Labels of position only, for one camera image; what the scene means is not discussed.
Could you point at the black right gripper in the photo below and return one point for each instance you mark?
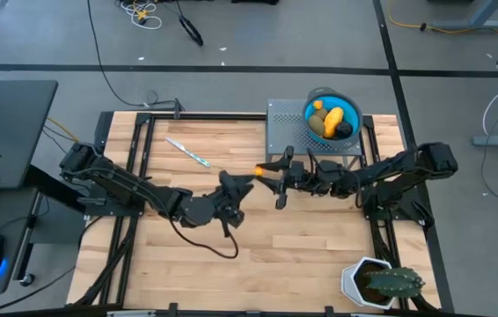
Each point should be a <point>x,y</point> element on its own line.
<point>297,178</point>

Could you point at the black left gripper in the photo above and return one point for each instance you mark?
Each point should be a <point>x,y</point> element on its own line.
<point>227,202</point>

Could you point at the yellow mango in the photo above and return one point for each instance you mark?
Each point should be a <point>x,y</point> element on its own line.
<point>332,122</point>

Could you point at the dark avocado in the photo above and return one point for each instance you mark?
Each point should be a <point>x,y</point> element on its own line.
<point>344,130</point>

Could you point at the blue collapsible colander bowl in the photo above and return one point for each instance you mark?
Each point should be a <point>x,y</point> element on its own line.
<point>350,110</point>

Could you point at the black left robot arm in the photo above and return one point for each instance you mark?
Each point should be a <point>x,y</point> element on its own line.
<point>134,189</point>

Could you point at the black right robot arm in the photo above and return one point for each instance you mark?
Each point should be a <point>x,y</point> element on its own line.
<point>390,171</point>

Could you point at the grey perforated metal stand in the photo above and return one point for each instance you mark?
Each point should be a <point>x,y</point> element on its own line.
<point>284,136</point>

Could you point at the white hexagonal plant pot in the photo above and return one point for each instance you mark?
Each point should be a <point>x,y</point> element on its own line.
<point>350,282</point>

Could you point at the green cactus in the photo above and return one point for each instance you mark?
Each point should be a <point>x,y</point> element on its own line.
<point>394,282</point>

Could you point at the black equipment base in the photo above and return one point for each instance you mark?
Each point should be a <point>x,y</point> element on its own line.
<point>253,2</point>

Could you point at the black desk foot beam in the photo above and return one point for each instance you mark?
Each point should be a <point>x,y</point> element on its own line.
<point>51,185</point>

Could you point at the silver desk leg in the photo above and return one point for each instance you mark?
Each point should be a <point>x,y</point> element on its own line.
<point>24,246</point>

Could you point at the black desk caster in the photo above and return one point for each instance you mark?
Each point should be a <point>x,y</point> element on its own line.
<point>27,280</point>

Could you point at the grey desk top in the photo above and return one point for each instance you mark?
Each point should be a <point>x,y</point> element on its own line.
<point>11,132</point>

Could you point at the black aluminium table frame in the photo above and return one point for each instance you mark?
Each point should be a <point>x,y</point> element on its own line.
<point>209,116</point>

